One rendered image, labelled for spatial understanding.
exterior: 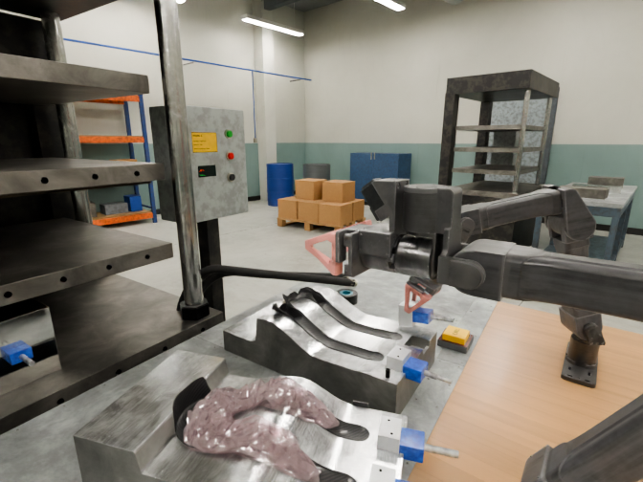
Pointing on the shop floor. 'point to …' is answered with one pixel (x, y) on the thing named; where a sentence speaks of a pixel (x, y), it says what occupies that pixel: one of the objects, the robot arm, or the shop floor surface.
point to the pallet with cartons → (321, 205)
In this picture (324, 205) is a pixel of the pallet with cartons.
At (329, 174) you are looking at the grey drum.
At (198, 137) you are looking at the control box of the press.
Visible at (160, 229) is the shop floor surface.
